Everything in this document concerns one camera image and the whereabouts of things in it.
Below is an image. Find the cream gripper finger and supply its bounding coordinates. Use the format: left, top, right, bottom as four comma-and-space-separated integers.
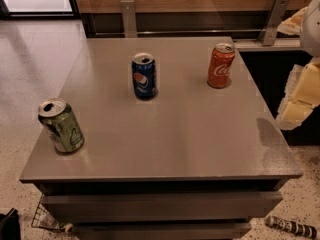
277, 7, 307, 36
276, 62, 320, 130

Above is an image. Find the red Coca-Cola can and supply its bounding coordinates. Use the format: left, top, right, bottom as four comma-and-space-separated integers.
207, 43, 235, 88

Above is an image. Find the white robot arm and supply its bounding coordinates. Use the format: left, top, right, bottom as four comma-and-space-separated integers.
275, 0, 320, 130

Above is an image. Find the blue Pepsi can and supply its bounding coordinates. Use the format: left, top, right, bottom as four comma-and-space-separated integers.
131, 52, 157, 100

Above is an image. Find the green soda can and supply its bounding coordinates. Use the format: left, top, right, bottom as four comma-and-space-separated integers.
38, 98, 85, 154

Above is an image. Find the grey drawer cabinet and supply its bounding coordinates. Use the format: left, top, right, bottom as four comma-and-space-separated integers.
20, 38, 301, 227

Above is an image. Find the black and white patterned stick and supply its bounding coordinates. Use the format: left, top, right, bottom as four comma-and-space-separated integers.
264, 216, 318, 239

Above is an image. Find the lower grey drawer front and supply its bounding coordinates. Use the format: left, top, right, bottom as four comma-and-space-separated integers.
73, 221, 251, 240

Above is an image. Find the grey drawer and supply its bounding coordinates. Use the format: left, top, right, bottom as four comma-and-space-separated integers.
42, 191, 282, 224
73, 221, 251, 240

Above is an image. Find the upper grey drawer front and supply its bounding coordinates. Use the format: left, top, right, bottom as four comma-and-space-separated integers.
42, 191, 282, 224

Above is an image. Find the black bag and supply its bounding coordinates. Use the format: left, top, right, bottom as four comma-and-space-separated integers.
0, 208, 21, 240

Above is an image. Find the right metal wall bracket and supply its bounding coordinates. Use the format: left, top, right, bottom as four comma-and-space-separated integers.
258, 0, 290, 46

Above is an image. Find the metal wall bracket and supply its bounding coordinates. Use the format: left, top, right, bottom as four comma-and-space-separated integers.
258, 0, 290, 46
120, 0, 138, 38

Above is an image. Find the horizontal metal rail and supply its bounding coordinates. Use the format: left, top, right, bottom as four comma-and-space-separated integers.
94, 28, 264, 37

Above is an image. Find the left metal wall bracket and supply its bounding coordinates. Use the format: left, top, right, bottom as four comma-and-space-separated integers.
120, 0, 138, 38

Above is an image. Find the wire basket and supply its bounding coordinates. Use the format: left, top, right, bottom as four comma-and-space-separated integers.
31, 200, 73, 233

